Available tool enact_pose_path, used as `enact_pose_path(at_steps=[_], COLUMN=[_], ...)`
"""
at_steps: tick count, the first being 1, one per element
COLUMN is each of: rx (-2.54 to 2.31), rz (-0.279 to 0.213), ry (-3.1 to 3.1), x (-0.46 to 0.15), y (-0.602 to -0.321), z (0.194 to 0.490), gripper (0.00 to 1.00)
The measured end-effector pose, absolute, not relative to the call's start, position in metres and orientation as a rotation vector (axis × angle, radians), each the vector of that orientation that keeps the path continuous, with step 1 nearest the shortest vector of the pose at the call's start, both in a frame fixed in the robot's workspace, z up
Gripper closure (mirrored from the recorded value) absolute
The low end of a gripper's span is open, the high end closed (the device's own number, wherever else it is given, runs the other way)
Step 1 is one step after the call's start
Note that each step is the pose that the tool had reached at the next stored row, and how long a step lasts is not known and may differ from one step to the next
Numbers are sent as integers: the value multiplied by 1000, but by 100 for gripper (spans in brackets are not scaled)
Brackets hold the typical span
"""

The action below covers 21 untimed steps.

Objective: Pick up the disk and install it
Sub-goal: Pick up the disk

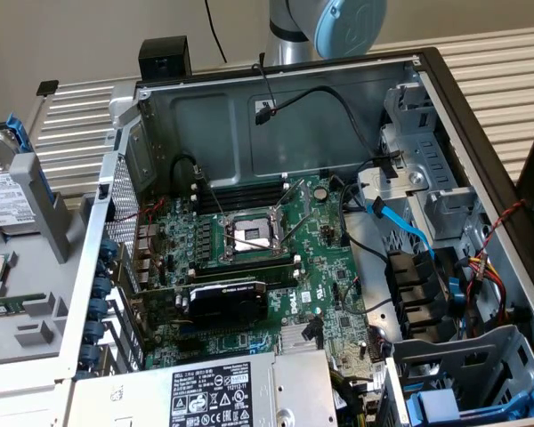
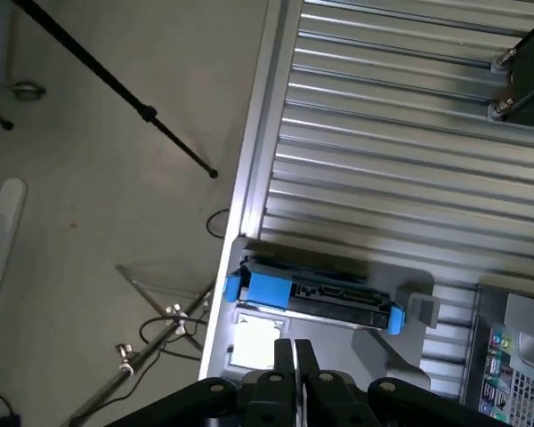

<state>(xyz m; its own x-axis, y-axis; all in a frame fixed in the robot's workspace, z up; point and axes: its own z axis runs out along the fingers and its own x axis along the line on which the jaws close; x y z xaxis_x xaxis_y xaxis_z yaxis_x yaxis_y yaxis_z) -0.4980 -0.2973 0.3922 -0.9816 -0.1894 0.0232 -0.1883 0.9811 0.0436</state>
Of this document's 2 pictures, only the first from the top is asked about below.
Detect thin metal locking lever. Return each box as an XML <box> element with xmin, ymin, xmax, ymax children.
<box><xmin>190</xmin><ymin>164</ymin><xmax>228</xmax><ymax>223</ymax></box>

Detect grey power supply unit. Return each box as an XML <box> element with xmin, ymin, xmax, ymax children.
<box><xmin>69</xmin><ymin>349</ymin><xmax>339</xmax><ymax>427</ymax></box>

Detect hard disk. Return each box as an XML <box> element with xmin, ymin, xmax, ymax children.
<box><xmin>0</xmin><ymin>113</ymin><xmax>44</xmax><ymax>237</ymax></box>

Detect thin black motherboard wire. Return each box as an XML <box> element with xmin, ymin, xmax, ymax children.
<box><xmin>340</xmin><ymin>276</ymin><xmax>393</xmax><ymax>318</ymax></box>

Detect green RAM stick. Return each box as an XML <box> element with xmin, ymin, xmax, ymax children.
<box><xmin>0</xmin><ymin>291</ymin><xmax>48</xmax><ymax>319</ymax></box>

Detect blue SATA wire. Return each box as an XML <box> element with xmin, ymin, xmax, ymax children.
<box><xmin>364</xmin><ymin>197</ymin><xmax>437</xmax><ymax>262</ymax></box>

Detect black RAM slot pair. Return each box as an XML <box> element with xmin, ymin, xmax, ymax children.
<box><xmin>190</xmin><ymin>173</ymin><xmax>291</xmax><ymax>214</ymax></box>
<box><xmin>189</xmin><ymin>255</ymin><xmax>303</xmax><ymax>286</ymax></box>

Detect blue slot latch row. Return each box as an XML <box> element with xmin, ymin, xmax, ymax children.
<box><xmin>82</xmin><ymin>235</ymin><xmax>119</xmax><ymax>373</ymax></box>

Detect open grey PC case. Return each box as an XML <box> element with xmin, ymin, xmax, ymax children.
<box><xmin>0</xmin><ymin>46</ymin><xmax>534</xmax><ymax>427</ymax></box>

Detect silver finned heat sink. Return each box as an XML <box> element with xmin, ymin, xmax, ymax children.
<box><xmin>279</xmin><ymin>324</ymin><xmax>326</xmax><ymax>355</ymax></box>

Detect black power wire with connector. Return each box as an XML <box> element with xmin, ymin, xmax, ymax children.
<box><xmin>252</xmin><ymin>84</ymin><xmax>404</xmax><ymax>179</ymax></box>

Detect CPU socket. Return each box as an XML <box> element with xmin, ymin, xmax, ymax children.
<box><xmin>217</xmin><ymin>208</ymin><xmax>295</xmax><ymax>263</ymax></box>

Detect braided power cable bundle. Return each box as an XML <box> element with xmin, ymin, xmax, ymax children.
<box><xmin>331</xmin><ymin>368</ymin><xmax>370</xmax><ymax>427</ymax></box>

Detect blue disk carrier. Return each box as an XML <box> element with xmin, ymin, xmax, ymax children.
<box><xmin>404</xmin><ymin>386</ymin><xmax>534</xmax><ymax>427</ymax></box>

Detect green Dell motherboard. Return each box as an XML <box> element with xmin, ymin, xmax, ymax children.
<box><xmin>133</xmin><ymin>175</ymin><xmax>384</xmax><ymax>388</ymax></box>

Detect small black camera box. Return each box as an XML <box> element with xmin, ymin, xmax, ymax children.
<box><xmin>138</xmin><ymin>36</ymin><xmax>192</xmax><ymax>82</ymax></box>

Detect grey parts rack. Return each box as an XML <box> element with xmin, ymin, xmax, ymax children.
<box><xmin>0</xmin><ymin>150</ymin><xmax>97</xmax><ymax>368</ymax></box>

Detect black wire loop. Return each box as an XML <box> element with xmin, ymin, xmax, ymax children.
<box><xmin>171</xmin><ymin>153</ymin><xmax>206</xmax><ymax>192</ymax></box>

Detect thin black and red wire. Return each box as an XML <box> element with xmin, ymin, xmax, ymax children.
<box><xmin>252</xmin><ymin>61</ymin><xmax>279</xmax><ymax>115</ymax></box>

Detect blue plastic wire clip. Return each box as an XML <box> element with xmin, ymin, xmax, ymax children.
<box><xmin>444</xmin><ymin>275</ymin><xmax>467</xmax><ymax>318</ymax></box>

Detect grey metal drive cage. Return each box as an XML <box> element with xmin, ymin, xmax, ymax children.
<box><xmin>355</xmin><ymin>70</ymin><xmax>490</xmax><ymax>241</ymax></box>

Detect metal socket cover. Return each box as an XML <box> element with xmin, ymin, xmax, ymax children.
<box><xmin>273</xmin><ymin>177</ymin><xmax>312</xmax><ymax>250</ymax></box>

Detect thin black hanging cable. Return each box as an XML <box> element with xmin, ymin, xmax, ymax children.
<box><xmin>204</xmin><ymin>0</ymin><xmax>229</xmax><ymax>63</ymax></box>

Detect red yellow wire bundle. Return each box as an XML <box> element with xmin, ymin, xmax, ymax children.
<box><xmin>466</xmin><ymin>251</ymin><xmax>511</xmax><ymax>330</ymax></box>

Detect twisted red black wire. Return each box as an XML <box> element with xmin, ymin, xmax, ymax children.
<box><xmin>471</xmin><ymin>198</ymin><xmax>529</xmax><ymax>268</ymax></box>

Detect black graphics card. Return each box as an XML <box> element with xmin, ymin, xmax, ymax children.
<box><xmin>133</xmin><ymin>278</ymin><xmax>271</xmax><ymax>330</ymax></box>

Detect blue drive caddy brackets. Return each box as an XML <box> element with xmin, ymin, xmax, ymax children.
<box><xmin>384</xmin><ymin>324</ymin><xmax>534</xmax><ymax>427</ymax></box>

